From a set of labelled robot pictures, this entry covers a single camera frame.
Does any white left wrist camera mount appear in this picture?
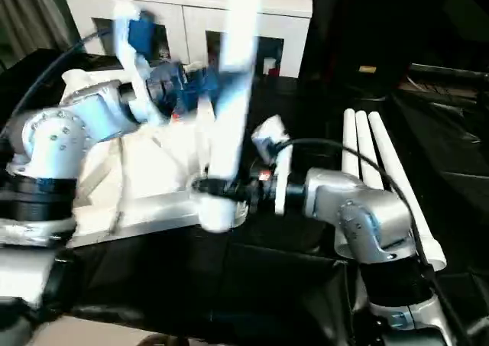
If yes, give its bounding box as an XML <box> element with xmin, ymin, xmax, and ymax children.
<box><xmin>112</xmin><ymin>0</ymin><xmax>171</xmax><ymax>128</ymax></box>

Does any black long bar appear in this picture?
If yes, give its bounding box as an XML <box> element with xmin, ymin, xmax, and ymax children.
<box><xmin>408</xmin><ymin>63</ymin><xmax>489</xmax><ymax>91</ymax></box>

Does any grey curtain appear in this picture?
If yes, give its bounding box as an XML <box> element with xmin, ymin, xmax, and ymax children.
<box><xmin>0</xmin><ymin>0</ymin><xmax>81</xmax><ymax>60</ymax></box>

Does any white plastic table top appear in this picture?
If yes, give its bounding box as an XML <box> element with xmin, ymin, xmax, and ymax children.
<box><xmin>63</xmin><ymin>69</ymin><xmax>249</xmax><ymax>247</ymax></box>

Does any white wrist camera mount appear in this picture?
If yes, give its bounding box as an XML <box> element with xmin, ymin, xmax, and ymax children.
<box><xmin>112</xmin><ymin>0</ymin><xmax>171</xmax><ymax>128</ymax></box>
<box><xmin>251</xmin><ymin>115</ymin><xmax>295</xmax><ymax>215</ymax></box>

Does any black case with gold label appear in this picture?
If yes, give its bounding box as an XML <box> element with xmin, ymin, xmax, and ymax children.
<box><xmin>297</xmin><ymin>0</ymin><xmax>413</xmax><ymax>95</ymax></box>

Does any white cabinet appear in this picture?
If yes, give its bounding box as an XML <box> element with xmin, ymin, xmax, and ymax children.
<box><xmin>60</xmin><ymin>0</ymin><xmax>314</xmax><ymax>79</ymax></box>

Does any white plastic table leg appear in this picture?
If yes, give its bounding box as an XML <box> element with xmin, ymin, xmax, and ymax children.
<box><xmin>368</xmin><ymin>111</ymin><xmax>447</xmax><ymax>271</ymax></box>
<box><xmin>355</xmin><ymin>109</ymin><xmax>385</xmax><ymax>190</ymax></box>
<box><xmin>200</xmin><ymin>0</ymin><xmax>264</xmax><ymax>232</ymax></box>
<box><xmin>342</xmin><ymin>108</ymin><xmax>364</xmax><ymax>177</ymax></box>

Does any black mat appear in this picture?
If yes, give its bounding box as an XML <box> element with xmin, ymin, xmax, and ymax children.
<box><xmin>0</xmin><ymin>47</ymin><xmax>489</xmax><ymax>346</ymax></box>

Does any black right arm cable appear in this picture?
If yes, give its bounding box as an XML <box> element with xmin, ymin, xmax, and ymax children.
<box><xmin>273</xmin><ymin>137</ymin><xmax>474</xmax><ymax>346</ymax></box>

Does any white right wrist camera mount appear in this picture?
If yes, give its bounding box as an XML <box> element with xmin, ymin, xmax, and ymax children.
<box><xmin>251</xmin><ymin>115</ymin><xmax>295</xmax><ymax>215</ymax></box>

